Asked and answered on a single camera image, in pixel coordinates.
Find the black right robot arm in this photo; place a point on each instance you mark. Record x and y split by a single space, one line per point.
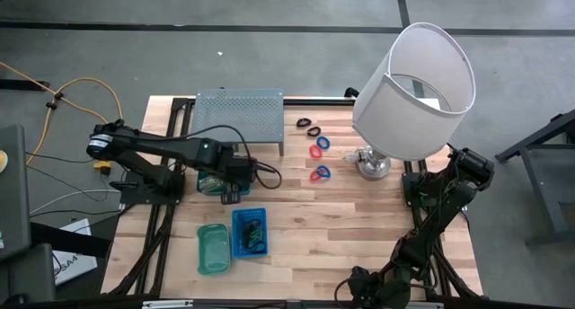
449 196

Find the dark grey cabinet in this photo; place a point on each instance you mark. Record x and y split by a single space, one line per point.
13 201

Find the silver aluminium bracket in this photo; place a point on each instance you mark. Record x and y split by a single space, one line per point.
418 305
166 304

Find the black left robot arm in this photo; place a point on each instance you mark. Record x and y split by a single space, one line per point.
148 143

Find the yellow green crayon box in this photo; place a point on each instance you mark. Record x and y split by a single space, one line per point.
211 183

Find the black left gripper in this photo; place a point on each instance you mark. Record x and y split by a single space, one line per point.
238 172

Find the grey perforated metal shelf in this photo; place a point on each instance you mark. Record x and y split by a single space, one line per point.
238 116

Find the black floor bar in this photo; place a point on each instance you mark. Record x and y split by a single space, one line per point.
22 84

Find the green rubber band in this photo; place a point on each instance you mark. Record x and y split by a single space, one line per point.
257 232

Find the mint green plastic bin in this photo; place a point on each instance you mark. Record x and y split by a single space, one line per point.
213 255

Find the white fabric lamp shade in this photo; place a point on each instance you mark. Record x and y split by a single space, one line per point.
404 120

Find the large black rubber band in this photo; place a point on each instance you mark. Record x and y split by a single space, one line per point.
247 237

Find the black side desk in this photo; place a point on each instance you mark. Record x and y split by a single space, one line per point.
548 179

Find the blue slotted plastic basket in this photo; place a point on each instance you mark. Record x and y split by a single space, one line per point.
237 237

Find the white printed box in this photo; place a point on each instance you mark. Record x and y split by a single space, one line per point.
74 268

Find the silver metal lamp base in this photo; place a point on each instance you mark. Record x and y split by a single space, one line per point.
373 167

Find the dark teal plastic bin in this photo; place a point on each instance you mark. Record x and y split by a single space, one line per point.
198 183

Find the yellow round object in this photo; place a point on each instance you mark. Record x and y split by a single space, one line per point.
2 161

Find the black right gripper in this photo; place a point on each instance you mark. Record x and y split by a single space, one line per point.
377 286

